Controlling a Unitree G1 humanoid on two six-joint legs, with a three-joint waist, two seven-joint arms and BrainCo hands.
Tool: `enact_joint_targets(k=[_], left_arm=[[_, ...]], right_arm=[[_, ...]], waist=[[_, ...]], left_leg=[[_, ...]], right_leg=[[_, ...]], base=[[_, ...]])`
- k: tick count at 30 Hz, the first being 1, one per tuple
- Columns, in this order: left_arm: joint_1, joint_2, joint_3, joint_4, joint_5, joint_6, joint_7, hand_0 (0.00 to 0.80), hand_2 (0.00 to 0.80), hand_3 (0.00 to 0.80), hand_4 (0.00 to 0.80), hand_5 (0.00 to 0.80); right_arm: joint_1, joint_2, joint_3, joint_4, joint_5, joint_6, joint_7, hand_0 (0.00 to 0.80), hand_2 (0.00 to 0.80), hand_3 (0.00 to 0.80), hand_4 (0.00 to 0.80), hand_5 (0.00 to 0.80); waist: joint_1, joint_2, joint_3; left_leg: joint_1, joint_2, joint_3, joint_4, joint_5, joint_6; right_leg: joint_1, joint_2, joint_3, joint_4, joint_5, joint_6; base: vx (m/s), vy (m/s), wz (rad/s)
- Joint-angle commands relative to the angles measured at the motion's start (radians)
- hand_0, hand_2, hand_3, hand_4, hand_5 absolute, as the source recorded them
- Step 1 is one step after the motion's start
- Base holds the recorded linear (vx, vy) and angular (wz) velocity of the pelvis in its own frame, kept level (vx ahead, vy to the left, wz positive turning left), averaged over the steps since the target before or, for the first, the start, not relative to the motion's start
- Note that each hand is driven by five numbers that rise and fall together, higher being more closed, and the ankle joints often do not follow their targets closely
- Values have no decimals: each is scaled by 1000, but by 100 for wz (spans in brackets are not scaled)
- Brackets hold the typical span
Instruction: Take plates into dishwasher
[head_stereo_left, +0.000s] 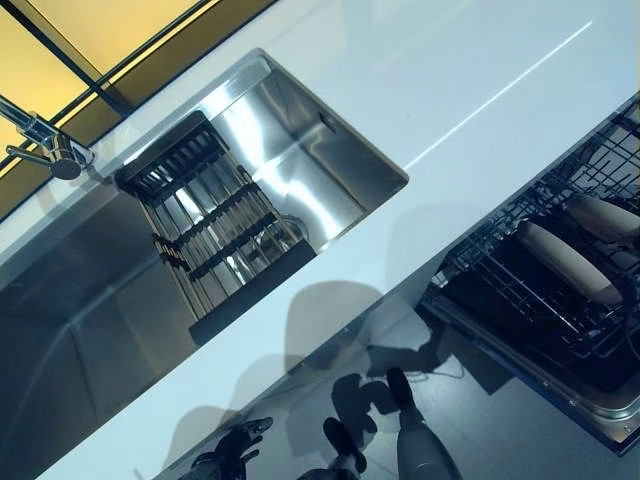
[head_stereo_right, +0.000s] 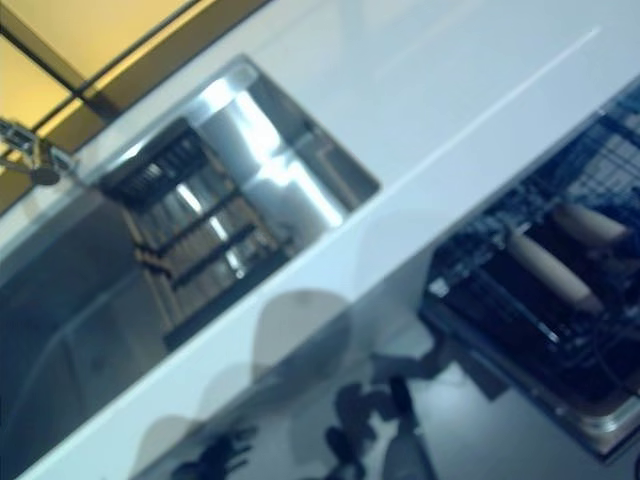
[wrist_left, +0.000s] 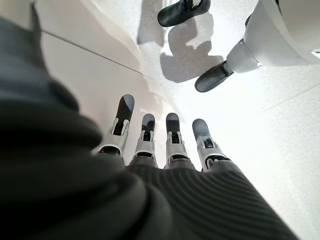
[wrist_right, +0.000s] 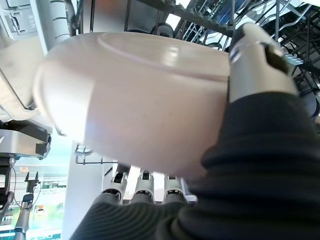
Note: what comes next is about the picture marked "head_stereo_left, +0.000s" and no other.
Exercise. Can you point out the chrome gooseneck faucet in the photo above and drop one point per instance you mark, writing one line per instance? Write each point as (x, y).
(55, 145)

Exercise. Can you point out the cream round plate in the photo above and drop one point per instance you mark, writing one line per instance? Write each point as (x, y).
(605, 215)
(570, 260)

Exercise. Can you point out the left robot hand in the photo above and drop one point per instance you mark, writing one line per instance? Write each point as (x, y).
(230, 450)

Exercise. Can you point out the dishwasher door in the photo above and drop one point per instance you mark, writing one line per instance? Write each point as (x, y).
(550, 395)

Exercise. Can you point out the stainless steel kitchen sink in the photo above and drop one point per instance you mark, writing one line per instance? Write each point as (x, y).
(310, 150)

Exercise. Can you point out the black steel roll-up drying rack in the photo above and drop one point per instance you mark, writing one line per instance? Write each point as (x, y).
(220, 230)

